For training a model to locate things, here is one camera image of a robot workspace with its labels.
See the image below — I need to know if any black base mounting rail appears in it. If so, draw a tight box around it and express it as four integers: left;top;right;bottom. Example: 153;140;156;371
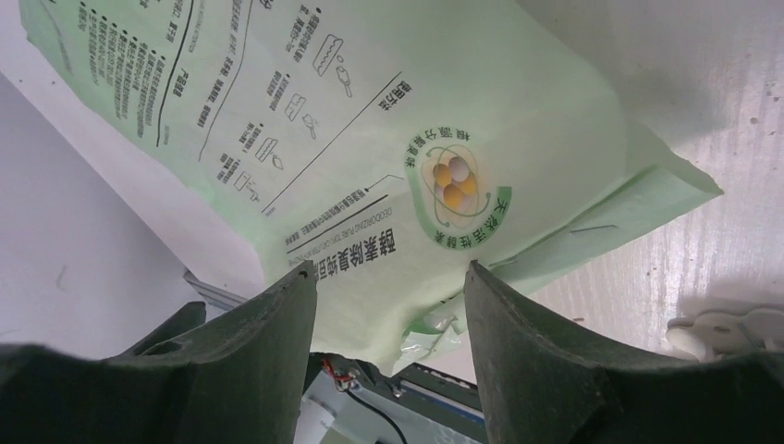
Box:
295;352;488;443

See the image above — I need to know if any green cat litter bag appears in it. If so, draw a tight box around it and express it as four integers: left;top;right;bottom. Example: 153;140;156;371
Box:
19;1;720;375

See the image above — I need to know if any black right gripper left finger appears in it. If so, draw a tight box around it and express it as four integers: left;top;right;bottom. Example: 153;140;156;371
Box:
1;262;317;443

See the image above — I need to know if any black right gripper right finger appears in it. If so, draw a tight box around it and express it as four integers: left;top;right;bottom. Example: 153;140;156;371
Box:
463;262;783;443

